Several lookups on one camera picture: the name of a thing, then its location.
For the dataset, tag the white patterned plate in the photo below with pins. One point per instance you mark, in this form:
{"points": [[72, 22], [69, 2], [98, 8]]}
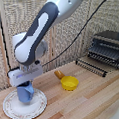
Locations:
{"points": [[25, 105]]}

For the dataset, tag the cobalt blue cup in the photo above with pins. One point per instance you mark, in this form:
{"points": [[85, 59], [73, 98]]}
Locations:
{"points": [[25, 93]]}

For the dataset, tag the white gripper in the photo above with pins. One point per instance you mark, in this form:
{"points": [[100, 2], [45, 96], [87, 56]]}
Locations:
{"points": [[25, 74]]}

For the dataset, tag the black toaster oven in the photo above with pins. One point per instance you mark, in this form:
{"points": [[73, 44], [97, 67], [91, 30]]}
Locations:
{"points": [[108, 48]]}

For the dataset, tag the yellow plastic bowl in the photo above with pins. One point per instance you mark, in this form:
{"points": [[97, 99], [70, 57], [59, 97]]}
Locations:
{"points": [[69, 83]]}

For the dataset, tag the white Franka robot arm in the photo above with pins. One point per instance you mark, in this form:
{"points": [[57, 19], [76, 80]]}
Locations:
{"points": [[40, 28]]}

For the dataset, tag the small orange cup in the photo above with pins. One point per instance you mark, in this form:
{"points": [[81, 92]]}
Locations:
{"points": [[58, 74]]}

